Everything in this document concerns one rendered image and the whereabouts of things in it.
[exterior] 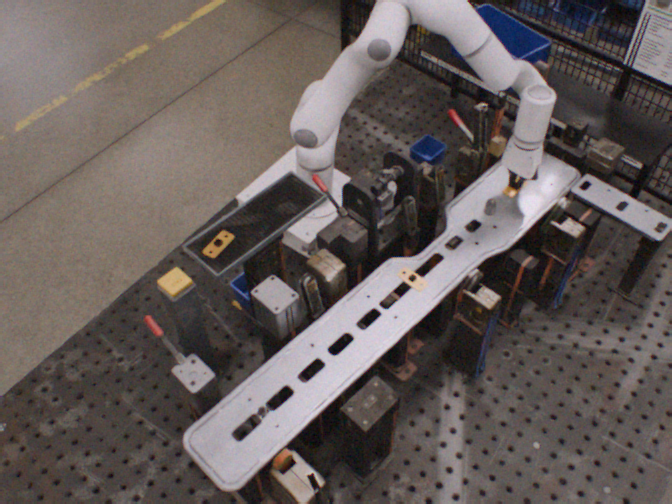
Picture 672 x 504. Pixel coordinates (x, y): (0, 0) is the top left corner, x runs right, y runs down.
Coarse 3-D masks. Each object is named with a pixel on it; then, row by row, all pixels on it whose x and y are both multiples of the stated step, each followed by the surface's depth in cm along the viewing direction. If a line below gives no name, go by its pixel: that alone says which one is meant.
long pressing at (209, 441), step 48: (480, 192) 196; (528, 192) 196; (480, 240) 184; (384, 288) 175; (432, 288) 174; (336, 336) 166; (384, 336) 165; (240, 384) 158; (288, 384) 158; (336, 384) 157; (192, 432) 150; (288, 432) 150; (240, 480) 143
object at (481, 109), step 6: (474, 108) 187; (480, 108) 188; (486, 108) 188; (474, 114) 189; (480, 114) 187; (486, 114) 186; (492, 114) 187; (474, 120) 190; (480, 120) 189; (486, 120) 191; (474, 126) 191; (480, 126) 190; (486, 126) 192; (474, 132) 193; (480, 132) 192; (486, 132) 194; (474, 138) 194; (480, 138) 195; (486, 138) 196; (474, 144) 196; (480, 144) 197; (486, 144) 197
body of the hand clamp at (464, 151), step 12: (468, 144) 202; (468, 156) 199; (480, 156) 201; (456, 168) 206; (468, 168) 202; (480, 168) 204; (456, 180) 210; (468, 180) 205; (456, 192) 214; (468, 228) 226
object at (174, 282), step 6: (174, 270) 160; (180, 270) 159; (168, 276) 158; (174, 276) 158; (180, 276) 158; (186, 276) 158; (162, 282) 157; (168, 282) 157; (174, 282) 157; (180, 282) 157; (186, 282) 157; (192, 282) 158; (168, 288) 156; (174, 288) 156; (180, 288) 156; (174, 294) 156
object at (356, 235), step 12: (336, 228) 178; (348, 228) 178; (360, 228) 178; (348, 240) 176; (360, 240) 177; (348, 252) 179; (360, 252) 181; (348, 264) 183; (360, 264) 187; (348, 276) 188; (360, 276) 192; (348, 288) 193
